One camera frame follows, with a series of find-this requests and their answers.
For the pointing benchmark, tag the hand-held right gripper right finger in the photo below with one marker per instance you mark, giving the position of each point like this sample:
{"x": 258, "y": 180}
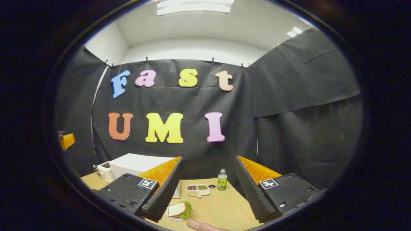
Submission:
{"x": 253, "y": 195}

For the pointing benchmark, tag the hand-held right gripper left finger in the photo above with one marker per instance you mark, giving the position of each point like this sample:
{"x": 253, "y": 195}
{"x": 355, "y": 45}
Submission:
{"x": 160, "y": 199}

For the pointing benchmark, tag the sandwich with lettuce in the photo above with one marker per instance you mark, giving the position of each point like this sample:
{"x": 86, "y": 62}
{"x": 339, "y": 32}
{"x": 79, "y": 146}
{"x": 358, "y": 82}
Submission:
{"x": 178, "y": 209}

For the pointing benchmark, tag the white microwave oven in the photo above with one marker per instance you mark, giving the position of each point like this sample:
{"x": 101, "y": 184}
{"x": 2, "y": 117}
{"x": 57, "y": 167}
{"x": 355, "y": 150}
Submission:
{"x": 135, "y": 163}

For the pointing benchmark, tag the white rectangular tray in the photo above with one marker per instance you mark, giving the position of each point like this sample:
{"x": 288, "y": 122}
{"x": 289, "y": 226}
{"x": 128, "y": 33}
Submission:
{"x": 176, "y": 219}

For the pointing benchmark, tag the green drink bottle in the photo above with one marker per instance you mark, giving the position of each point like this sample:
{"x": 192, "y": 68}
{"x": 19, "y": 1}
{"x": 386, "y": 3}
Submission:
{"x": 222, "y": 183}

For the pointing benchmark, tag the divided dish with grains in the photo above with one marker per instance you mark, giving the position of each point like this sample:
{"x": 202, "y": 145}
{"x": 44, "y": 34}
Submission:
{"x": 198, "y": 190}

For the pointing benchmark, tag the white toaster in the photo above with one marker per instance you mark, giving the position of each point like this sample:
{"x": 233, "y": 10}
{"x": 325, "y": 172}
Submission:
{"x": 106, "y": 171}

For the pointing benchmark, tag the black backdrop cloth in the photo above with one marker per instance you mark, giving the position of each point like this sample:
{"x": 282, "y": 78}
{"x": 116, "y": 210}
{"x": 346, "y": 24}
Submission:
{"x": 192, "y": 102}

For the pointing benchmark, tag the small ceiling light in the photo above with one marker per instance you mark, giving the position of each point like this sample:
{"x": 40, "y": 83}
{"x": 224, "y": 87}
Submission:
{"x": 294, "y": 32}

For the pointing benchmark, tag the long ceiling light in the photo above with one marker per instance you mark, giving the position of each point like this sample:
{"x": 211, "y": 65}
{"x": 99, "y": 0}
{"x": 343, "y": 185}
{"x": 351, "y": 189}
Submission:
{"x": 196, "y": 7}

